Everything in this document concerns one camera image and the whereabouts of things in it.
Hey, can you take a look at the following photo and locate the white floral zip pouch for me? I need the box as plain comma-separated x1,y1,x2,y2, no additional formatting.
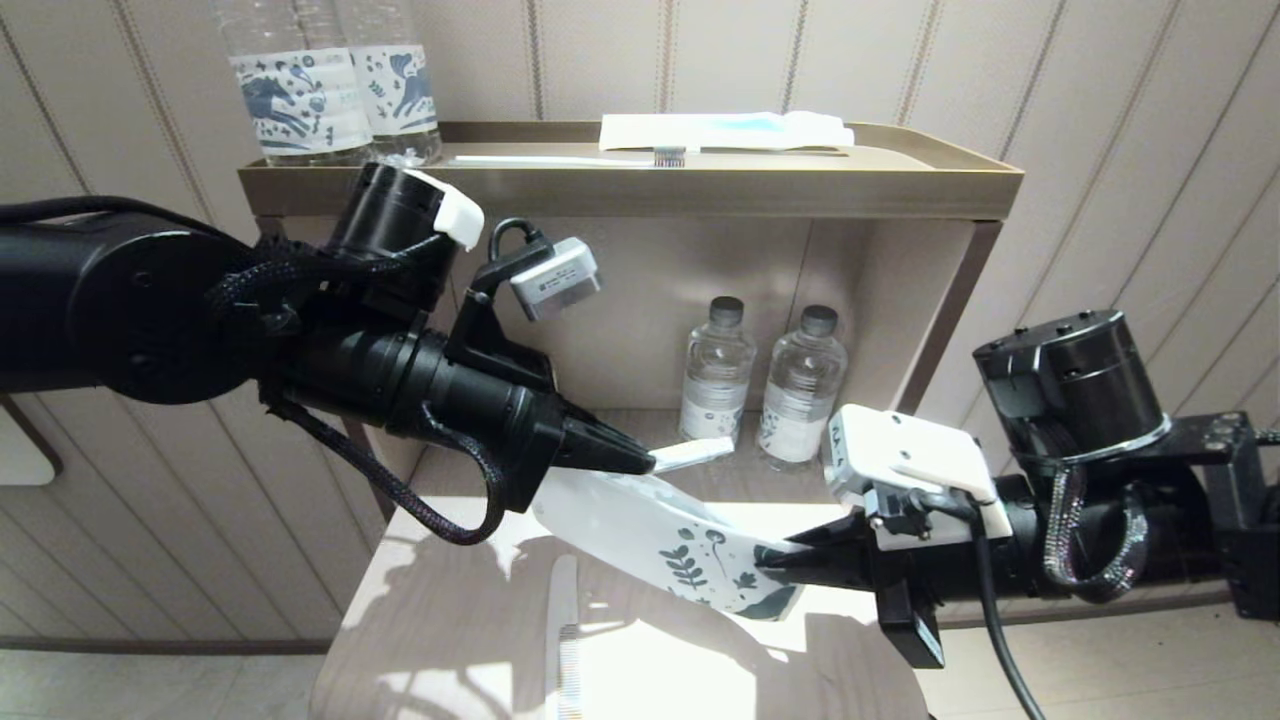
530,468,806,623

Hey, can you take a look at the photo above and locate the small white toothpaste tube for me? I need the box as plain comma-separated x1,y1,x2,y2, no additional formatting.
650,437,736,474

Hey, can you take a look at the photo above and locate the small clear water bottle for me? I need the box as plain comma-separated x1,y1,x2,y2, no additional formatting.
757,305,848,471
680,296,756,463

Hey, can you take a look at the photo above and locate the white comb in wrapper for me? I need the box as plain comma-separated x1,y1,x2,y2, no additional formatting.
545,555,583,720

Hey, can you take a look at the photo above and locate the beige wooden shelf cabinet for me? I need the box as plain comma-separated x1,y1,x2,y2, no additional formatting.
258,215,1001,511

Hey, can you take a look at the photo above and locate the brown metal shelf tray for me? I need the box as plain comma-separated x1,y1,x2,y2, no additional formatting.
238,122,1026,219

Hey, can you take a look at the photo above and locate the white toothbrush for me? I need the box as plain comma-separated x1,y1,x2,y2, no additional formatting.
450,147,689,168

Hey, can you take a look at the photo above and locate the white wrapped blue toothbrush pack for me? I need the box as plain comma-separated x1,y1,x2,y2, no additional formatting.
600,112,856,153

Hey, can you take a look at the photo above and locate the large bottle blue deer label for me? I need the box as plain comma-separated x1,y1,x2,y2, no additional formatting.
335,0,444,166
215,0,379,168

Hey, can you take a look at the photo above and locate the black right camera cable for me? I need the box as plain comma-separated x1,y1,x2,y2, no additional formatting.
905,490,1046,720

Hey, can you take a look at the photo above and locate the black camera cable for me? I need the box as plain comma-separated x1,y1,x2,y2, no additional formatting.
905,490,1046,720
488,218,546,266

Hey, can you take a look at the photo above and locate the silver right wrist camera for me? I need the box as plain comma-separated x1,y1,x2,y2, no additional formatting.
822,404,1013,553

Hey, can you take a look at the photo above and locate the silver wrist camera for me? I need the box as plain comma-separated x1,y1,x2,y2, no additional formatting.
822,404,1013,553
510,237,603,323

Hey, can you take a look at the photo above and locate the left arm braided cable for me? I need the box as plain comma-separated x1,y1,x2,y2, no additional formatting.
205,235,501,546

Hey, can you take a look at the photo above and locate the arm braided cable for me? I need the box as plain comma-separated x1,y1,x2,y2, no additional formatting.
1043,465,1151,604
205,235,501,546

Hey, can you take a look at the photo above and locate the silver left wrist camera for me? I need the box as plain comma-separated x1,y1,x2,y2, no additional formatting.
510,237,603,323

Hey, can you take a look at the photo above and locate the black left camera cable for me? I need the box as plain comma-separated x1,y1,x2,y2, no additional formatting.
488,218,546,266

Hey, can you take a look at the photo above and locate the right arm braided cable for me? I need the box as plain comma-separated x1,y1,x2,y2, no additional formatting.
1043,465,1151,604

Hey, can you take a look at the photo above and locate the white wall fixture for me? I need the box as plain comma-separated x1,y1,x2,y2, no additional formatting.
0,395,63,488

